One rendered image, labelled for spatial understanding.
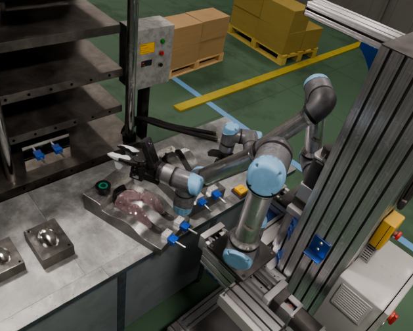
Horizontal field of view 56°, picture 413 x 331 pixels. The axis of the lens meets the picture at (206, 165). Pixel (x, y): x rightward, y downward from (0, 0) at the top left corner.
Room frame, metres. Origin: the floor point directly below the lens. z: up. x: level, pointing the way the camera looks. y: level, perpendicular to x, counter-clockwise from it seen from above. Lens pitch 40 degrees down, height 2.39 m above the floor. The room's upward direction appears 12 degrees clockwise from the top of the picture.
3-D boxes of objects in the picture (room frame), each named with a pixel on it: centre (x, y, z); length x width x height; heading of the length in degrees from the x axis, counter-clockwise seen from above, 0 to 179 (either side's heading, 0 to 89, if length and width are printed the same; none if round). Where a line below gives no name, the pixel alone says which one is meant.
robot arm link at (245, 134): (1.55, -0.19, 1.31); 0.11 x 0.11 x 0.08; 6
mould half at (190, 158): (1.69, 0.14, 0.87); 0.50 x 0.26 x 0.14; 49
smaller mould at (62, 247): (1.06, 0.65, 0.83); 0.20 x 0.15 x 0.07; 49
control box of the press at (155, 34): (2.31, 0.53, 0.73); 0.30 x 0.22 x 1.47; 139
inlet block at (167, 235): (1.21, 0.08, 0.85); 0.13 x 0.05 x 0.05; 66
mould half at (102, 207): (1.36, 0.31, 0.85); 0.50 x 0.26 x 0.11; 66
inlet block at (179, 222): (1.31, 0.03, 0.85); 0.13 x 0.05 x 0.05; 66
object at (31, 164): (1.80, 1.10, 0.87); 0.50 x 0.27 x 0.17; 49
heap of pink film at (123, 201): (1.36, 0.30, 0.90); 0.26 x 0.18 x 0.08; 66
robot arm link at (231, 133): (1.56, -0.09, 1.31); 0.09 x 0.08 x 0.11; 96
